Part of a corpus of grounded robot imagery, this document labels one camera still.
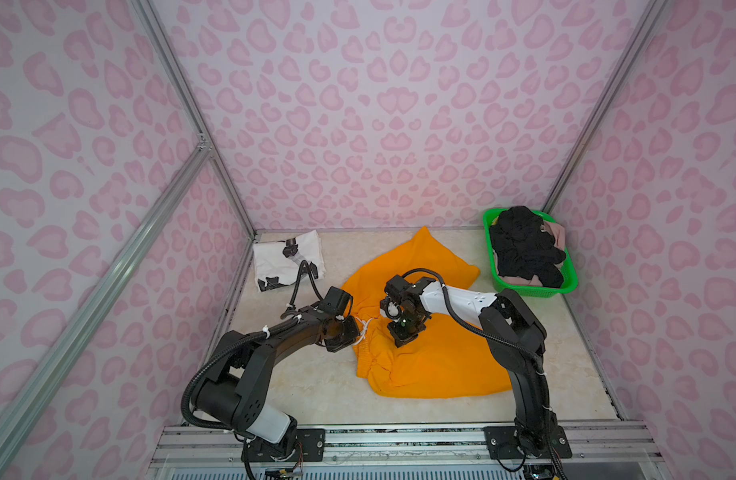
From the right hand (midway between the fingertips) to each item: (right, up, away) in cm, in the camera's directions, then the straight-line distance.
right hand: (395, 342), depth 89 cm
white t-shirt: (-45, +25, +21) cm, 55 cm away
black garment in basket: (+43, +28, +9) cm, 52 cm away
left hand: (-9, +2, -1) cm, 10 cm away
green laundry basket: (+41, +14, +9) cm, 45 cm away
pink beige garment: (+57, +34, +14) cm, 68 cm away
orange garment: (+15, -4, -3) cm, 15 cm away
